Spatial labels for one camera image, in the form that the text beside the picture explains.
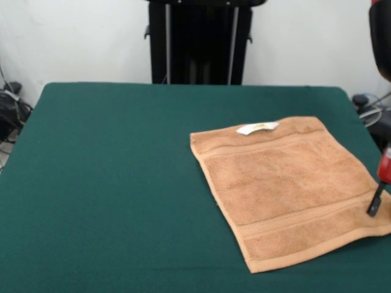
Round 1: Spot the peach terry towel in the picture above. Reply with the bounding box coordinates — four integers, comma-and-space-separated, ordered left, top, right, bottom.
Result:
189, 115, 391, 266

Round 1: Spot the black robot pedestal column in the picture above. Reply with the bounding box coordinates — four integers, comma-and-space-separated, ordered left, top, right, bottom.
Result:
142, 0, 266, 85

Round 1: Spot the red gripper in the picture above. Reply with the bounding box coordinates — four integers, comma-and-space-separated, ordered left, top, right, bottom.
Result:
366, 146, 391, 218

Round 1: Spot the black stand base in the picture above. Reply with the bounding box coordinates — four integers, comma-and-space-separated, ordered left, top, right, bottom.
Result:
3, 81, 23, 93
351, 93, 371, 107

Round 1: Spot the dark green table cloth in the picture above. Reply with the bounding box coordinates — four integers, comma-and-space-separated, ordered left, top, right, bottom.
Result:
0, 81, 391, 293

